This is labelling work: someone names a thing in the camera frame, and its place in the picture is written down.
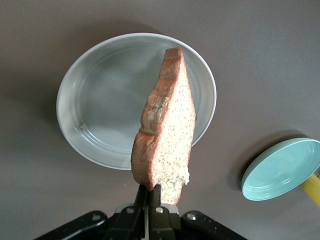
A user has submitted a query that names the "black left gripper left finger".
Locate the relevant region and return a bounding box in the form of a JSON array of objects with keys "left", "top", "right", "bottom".
[{"left": 33, "top": 184, "right": 148, "bottom": 240}]

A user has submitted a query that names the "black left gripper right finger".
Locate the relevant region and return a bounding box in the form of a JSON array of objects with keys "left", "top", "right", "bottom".
[{"left": 149, "top": 184, "right": 241, "bottom": 240}]

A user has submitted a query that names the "bread slice with torn corner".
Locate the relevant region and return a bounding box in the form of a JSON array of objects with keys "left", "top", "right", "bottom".
[{"left": 130, "top": 47, "right": 197, "bottom": 206}]

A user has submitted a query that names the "beige plate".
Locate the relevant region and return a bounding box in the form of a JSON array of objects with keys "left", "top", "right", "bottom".
[{"left": 56, "top": 32, "right": 217, "bottom": 171}]

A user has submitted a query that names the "mint green plate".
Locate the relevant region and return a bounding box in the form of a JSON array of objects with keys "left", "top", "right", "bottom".
[{"left": 241, "top": 137, "right": 320, "bottom": 202}]

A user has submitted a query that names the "yellow mustard squeeze bottle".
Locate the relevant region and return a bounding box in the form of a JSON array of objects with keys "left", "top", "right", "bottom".
[{"left": 301, "top": 172, "right": 320, "bottom": 208}]

